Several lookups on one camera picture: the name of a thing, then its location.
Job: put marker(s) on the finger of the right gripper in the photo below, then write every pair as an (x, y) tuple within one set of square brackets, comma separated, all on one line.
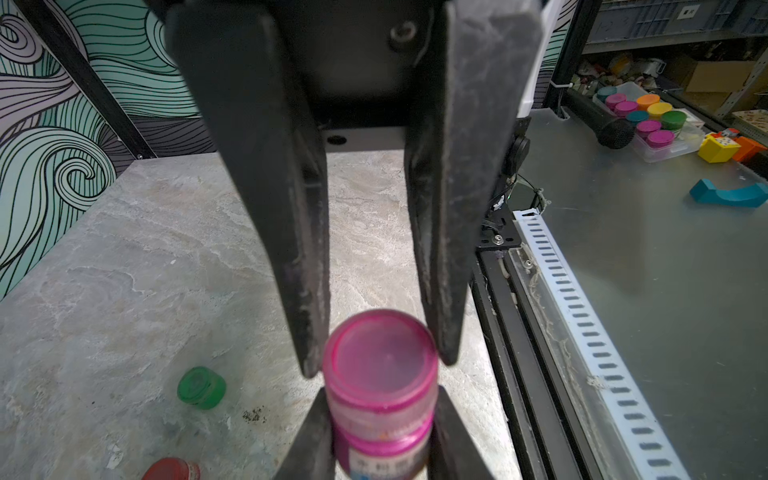
[(470, 78), (238, 69)]

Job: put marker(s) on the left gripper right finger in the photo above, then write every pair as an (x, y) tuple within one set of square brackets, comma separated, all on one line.
[(452, 453)]

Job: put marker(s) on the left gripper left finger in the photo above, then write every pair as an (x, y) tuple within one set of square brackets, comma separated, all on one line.
[(311, 455)]

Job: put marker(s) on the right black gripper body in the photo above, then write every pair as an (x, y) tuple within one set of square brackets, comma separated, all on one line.
[(358, 66)]

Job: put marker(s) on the purple jar lid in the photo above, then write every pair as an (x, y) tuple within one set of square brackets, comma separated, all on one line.
[(380, 369)]

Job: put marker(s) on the green paint jar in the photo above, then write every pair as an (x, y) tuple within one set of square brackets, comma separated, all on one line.
[(201, 388)]

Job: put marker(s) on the red paint jar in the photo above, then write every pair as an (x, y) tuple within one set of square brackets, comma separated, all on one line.
[(172, 468)]

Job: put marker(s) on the purple paint jar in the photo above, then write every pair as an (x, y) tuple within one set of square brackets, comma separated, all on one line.
[(398, 459)]

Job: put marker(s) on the clear box of paint jars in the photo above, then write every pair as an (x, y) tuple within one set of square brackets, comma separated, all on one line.
[(660, 132)]

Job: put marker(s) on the grey storage crate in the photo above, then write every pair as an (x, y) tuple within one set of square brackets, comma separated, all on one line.
[(627, 20)]

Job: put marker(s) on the teal arch block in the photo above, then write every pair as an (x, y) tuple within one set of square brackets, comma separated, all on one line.
[(753, 196)]

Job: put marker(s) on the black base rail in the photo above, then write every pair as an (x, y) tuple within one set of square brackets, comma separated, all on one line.
[(548, 440)]

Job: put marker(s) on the white slotted cable duct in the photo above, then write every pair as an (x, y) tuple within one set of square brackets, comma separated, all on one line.
[(623, 435)]

